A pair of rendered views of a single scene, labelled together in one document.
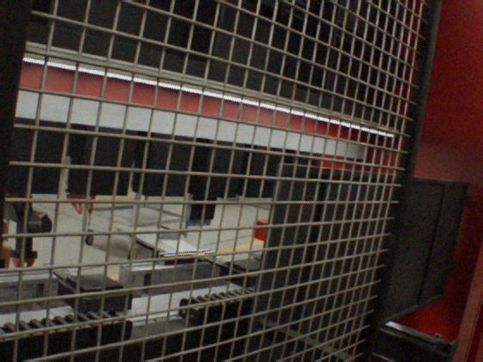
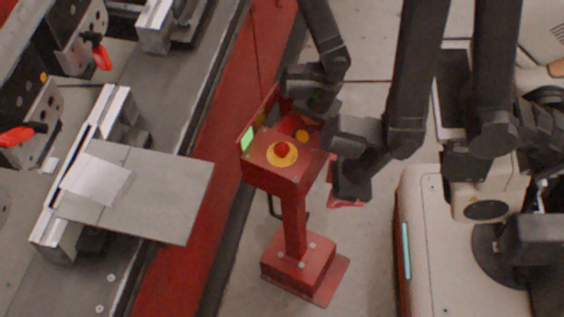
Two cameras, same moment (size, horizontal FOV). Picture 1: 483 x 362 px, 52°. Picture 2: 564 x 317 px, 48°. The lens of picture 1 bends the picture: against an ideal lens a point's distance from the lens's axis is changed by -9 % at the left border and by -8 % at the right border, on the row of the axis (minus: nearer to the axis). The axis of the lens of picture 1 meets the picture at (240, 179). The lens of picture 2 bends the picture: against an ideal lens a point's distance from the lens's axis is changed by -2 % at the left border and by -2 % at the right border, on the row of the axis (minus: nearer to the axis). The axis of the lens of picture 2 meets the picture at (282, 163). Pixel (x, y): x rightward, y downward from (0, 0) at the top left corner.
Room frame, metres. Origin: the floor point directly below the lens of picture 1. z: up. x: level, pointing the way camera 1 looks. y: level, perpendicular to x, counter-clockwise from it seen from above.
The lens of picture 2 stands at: (2.32, 0.24, 2.05)
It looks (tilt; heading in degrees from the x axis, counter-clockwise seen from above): 58 degrees down; 158
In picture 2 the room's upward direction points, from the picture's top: 6 degrees counter-clockwise
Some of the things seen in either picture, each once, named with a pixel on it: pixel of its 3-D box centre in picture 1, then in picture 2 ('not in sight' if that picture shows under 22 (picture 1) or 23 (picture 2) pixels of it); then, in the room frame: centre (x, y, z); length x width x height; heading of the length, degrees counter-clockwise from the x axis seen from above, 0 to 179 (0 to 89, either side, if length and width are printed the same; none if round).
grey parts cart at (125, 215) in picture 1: (141, 202); not in sight; (5.07, 0.93, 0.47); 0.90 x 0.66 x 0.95; 152
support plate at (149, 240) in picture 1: (162, 240); (136, 190); (1.63, 0.21, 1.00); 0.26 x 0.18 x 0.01; 49
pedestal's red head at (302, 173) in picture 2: not in sight; (288, 144); (1.53, 0.58, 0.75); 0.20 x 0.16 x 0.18; 125
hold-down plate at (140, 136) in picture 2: not in sight; (115, 189); (1.54, 0.17, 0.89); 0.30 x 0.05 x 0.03; 139
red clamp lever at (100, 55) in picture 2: not in sight; (96, 51); (1.46, 0.25, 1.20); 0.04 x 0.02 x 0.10; 49
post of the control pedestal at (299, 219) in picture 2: not in sight; (293, 212); (1.53, 0.58, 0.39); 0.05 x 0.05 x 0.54; 35
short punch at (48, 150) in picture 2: (200, 210); (42, 137); (1.54, 0.10, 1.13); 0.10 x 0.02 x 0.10; 139
